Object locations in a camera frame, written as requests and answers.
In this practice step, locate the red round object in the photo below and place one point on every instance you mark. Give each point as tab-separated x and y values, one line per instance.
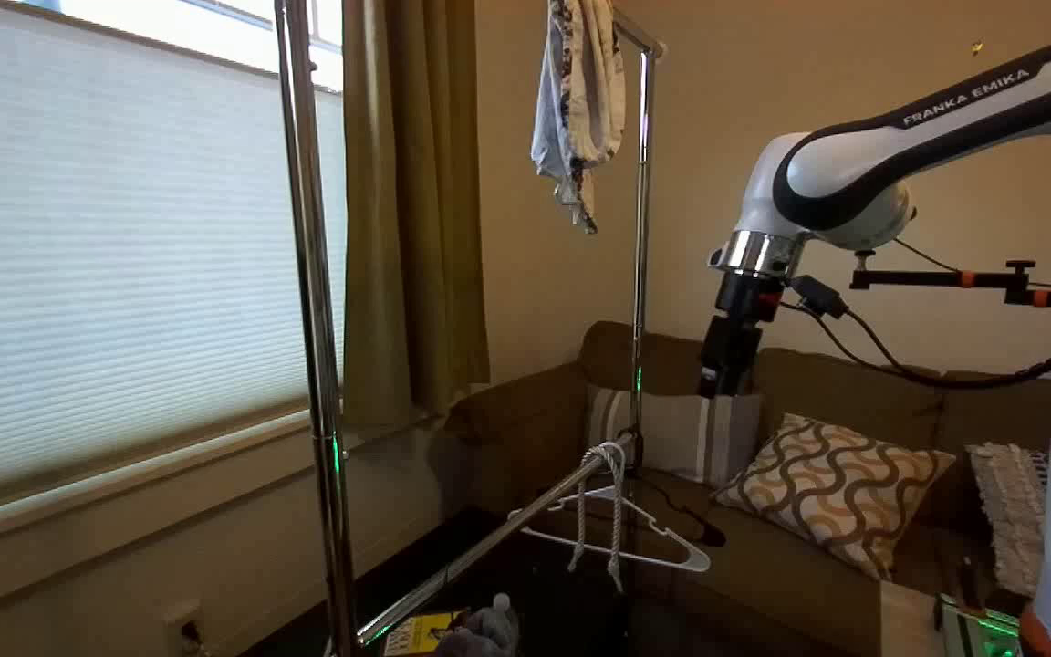
1033	641

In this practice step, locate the brown fabric sofa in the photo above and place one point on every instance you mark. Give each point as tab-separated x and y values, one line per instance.
795	586

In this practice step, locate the silver rack hanging bar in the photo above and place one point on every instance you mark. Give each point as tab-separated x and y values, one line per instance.
635	34

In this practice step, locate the silver rack upright pole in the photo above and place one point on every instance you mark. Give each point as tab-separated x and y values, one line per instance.
641	243
320	340

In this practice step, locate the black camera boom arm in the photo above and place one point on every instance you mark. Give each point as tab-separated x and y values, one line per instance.
975	277

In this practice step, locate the beige window sill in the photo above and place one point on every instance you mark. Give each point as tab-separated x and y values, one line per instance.
125	479

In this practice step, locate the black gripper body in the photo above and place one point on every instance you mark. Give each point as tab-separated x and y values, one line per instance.
738	333

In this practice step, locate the brown wave pattern pillow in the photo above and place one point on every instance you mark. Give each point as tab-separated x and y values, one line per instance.
837	486

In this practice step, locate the yellow packet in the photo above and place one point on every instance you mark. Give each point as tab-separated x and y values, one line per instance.
418	633

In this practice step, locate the silver rack low rail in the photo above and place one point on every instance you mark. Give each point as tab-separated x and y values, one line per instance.
477	559

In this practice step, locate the green lit glass box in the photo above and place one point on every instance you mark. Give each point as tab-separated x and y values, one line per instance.
985	624

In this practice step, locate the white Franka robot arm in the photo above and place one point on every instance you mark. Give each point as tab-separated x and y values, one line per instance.
913	132

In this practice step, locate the white window blind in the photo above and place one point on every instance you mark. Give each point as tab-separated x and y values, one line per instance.
112	256

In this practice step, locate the olive green curtain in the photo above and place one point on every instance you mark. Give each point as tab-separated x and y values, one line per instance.
410	220

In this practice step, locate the white knit cushion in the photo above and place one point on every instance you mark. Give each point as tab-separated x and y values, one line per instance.
1014	511

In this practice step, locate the wall power outlet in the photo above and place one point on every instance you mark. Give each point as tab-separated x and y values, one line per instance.
189	627

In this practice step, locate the beige box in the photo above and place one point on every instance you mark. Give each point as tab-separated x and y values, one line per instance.
909	620

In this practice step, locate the grey plush toy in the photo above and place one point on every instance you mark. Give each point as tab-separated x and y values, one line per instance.
483	627

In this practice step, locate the white tea towel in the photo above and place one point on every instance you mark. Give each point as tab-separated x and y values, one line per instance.
581	96

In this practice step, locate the white plastic clothes hanger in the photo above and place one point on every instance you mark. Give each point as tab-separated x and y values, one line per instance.
614	523
659	550

